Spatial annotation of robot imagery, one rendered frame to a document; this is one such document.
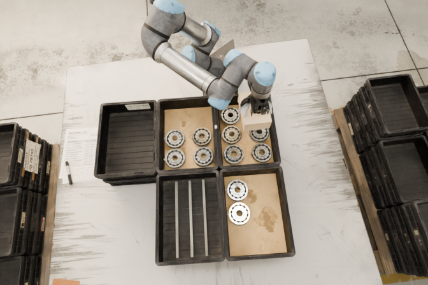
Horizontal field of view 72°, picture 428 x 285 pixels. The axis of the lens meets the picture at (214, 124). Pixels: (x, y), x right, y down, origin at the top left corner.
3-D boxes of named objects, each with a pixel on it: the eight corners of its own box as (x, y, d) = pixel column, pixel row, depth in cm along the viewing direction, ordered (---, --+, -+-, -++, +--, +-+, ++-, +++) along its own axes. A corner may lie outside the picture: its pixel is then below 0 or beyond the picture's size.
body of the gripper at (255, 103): (250, 117, 122) (253, 104, 111) (246, 98, 125) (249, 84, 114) (268, 114, 122) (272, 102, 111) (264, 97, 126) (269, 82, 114)
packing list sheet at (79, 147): (63, 129, 175) (62, 129, 175) (102, 125, 176) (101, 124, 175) (58, 184, 163) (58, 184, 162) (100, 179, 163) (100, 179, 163)
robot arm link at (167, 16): (196, 47, 168) (136, 21, 117) (209, 23, 164) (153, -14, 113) (212, 57, 164) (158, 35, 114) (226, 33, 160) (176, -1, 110)
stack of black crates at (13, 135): (15, 148, 231) (-30, 126, 190) (53, 144, 232) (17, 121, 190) (7, 200, 216) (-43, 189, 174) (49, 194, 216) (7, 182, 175)
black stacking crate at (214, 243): (161, 179, 151) (156, 173, 140) (218, 175, 151) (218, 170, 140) (160, 264, 136) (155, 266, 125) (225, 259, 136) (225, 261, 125)
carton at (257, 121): (237, 100, 140) (239, 92, 133) (262, 97, 140) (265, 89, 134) (243, 131, 134) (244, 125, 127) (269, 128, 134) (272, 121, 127)
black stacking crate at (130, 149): (108, 112, 166) (100, 104, 156) (160, 109, 166) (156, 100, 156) (102, 182, 151) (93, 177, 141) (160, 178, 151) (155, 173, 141)
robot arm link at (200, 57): (192, 69, 172) (174, 60, 163) (204, 48, 168) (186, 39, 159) (202, 77, 164) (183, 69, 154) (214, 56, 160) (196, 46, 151)
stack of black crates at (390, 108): (341, 107, 237) (365, 78, 195) (377, 103, 237) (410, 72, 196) (356, 155, 221) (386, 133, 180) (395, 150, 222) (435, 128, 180)
